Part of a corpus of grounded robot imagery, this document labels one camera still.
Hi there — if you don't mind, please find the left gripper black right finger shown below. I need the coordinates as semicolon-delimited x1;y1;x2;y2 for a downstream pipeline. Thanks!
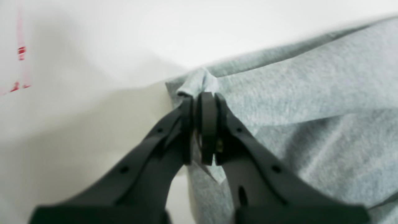
197;92;370;224

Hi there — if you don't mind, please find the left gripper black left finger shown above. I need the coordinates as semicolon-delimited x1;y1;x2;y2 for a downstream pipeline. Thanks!
30;97;193;224

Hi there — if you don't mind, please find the grey T-shirt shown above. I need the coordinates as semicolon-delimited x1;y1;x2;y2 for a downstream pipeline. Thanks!
165;17;398;224

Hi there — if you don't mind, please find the red tape rectangle marking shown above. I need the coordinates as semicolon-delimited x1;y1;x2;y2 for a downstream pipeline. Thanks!
0;43;31;96

